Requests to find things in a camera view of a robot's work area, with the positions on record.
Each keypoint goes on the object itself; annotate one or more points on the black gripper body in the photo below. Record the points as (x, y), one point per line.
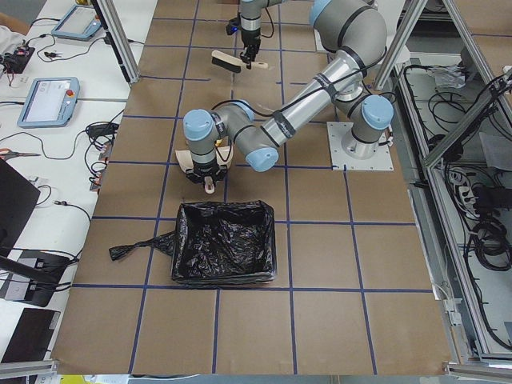
(250, 38)
(204, 170)

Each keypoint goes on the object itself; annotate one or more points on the beige plastic dustpan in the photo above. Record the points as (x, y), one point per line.
(223, 156)

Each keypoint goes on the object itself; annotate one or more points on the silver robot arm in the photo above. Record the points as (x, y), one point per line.
(355, 32)
(250, 12)

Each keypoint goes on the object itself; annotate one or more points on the black bag lined bin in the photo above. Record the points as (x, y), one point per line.
(217, 243)

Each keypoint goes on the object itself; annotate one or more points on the black power adapter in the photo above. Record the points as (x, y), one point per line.
(102, 129)

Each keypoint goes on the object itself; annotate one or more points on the near blue teach pendant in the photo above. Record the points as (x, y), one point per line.
(50, 103)

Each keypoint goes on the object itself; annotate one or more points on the blue teach pendant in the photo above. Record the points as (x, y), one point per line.
(79, 23)
(50, 103)

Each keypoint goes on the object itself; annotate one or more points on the far blue teach pendant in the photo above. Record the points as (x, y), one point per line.
(79, 23)

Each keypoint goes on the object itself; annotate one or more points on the black monitor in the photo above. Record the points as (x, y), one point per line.
(35, 276)

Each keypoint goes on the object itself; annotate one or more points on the bunch of keys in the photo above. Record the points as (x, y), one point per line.
(52, 55)

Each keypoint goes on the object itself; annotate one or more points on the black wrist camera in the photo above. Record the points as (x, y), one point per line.
(232, 26)

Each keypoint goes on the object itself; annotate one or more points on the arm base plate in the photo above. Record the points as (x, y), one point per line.
(348, 154)

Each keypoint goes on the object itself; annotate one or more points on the aluminium frame post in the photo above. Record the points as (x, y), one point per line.
(115, 33)

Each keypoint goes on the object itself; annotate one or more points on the orange handled scissors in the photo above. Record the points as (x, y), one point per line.
(7, 154)

